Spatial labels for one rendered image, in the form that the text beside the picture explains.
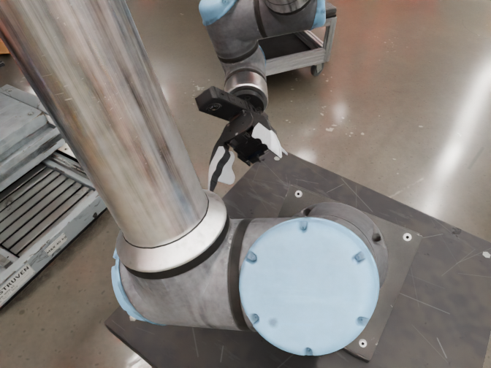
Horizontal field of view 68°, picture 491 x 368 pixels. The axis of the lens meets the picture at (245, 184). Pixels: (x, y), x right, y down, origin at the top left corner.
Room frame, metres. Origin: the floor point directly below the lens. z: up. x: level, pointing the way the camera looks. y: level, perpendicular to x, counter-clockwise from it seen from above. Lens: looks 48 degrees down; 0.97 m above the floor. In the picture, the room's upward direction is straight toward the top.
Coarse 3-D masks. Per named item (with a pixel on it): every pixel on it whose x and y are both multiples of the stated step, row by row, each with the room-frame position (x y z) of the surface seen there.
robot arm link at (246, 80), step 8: (240, 72) 0.65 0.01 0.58; (248, 72) 0.65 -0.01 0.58; (232, 80) 0.63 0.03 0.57; (240, 80) 0.62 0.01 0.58; (248, 80) 0.62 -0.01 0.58; (256, 80) 0.63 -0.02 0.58; (264, 80) 0.65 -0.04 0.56; (224, 88) 0.65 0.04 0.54; (232, 88) 0.61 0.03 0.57; (240, 88) 0.61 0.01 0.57; (248, 88) 0.61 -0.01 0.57; (256, 88) 0.61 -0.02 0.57; (264, 88) 0.62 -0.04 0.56; (264, 96) 0.61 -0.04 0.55; (264, 104) 0.61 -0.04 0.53
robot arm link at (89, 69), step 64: (0, 0) 0.28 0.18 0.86; (64, 0) 0.28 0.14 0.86; (64, 64) 0.27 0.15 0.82; (128, 64) 0.29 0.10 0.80; (64, 128) 0.26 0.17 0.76; (128, 128) 0.26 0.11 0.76; (128, 192) 0.24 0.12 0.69; (192, 192) 0.27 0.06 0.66; (128, 256) 0.22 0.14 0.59; (192, 256) 0.22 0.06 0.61; (192, 320) 0.18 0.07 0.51
